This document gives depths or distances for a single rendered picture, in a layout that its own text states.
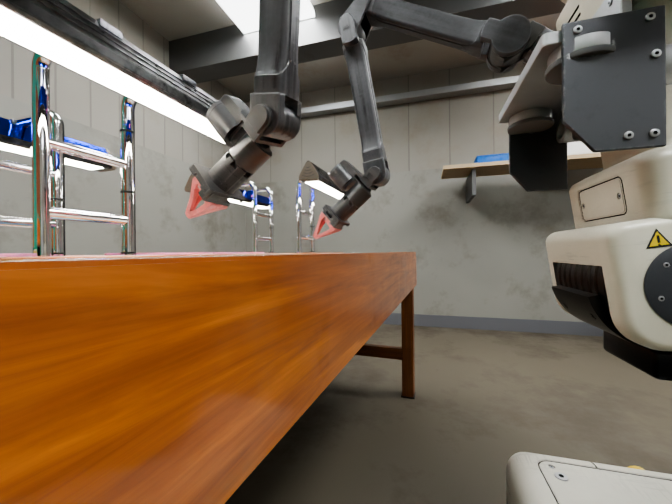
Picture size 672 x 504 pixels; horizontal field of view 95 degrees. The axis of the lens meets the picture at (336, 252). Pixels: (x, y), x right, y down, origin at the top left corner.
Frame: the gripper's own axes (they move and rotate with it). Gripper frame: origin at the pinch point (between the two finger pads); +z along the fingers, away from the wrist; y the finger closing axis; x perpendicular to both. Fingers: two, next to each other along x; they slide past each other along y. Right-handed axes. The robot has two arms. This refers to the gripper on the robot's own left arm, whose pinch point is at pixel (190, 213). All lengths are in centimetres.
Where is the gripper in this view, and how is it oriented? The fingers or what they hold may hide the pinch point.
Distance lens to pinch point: 66.3
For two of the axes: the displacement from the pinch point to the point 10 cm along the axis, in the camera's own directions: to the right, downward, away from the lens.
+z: -7.6, 6.1, 2.5
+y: -3.1, 0.1, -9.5
